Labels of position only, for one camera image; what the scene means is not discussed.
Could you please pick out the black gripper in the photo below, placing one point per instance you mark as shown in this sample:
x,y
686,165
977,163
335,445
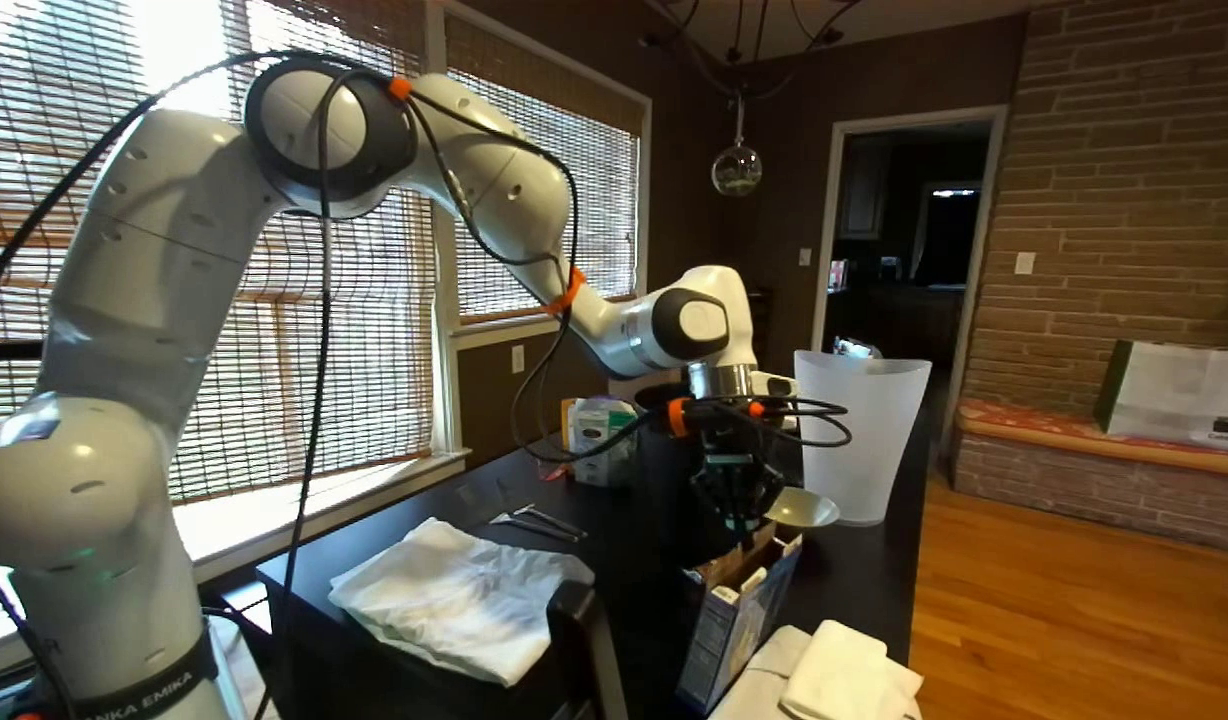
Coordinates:
x,y
727,445

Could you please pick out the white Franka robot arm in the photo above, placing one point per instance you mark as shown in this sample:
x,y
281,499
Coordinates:
x,y
116,333

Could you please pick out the blue cardboard box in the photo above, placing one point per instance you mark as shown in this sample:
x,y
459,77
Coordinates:
x,y
737,624

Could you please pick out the black waste bin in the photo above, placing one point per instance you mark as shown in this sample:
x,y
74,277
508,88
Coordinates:
x,y
664,502

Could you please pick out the small pale bowl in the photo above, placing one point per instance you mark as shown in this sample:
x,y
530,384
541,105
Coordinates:
x,y
804,511

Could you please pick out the green white snack pouch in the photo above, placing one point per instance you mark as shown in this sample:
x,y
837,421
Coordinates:
x,y
597,432

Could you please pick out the white translucent waste bin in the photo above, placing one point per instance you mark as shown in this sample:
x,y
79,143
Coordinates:
x,y
878,432

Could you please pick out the metal serving fork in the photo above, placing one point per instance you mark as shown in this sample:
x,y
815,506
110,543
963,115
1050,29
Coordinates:
x,y
539,517

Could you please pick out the small white folded napkin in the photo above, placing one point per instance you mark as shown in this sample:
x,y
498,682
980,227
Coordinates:
x,y
844,675

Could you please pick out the black wooden chair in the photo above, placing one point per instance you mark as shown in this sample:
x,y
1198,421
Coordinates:
x,y
578,654

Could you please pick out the large white folded cloth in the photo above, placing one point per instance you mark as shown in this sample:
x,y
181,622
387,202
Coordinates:
x,y
459,601

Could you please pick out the hanging glass globe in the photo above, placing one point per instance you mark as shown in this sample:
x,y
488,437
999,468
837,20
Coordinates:
x,y
737,169

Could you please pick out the small bamboo window blind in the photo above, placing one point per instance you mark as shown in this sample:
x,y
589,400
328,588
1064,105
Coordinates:
x,y
597,173

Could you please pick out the large bamboo window blind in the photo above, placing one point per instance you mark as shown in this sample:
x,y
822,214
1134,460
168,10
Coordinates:
x,y
359,384

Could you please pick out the white wall outlet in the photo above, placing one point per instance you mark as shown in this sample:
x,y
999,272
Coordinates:
x,y
517,357

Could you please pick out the white door frame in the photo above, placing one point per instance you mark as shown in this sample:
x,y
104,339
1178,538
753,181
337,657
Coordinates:
x,y
824,227

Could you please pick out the white wall light switch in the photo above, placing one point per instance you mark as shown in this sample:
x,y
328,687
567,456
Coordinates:
x,y
1024,262

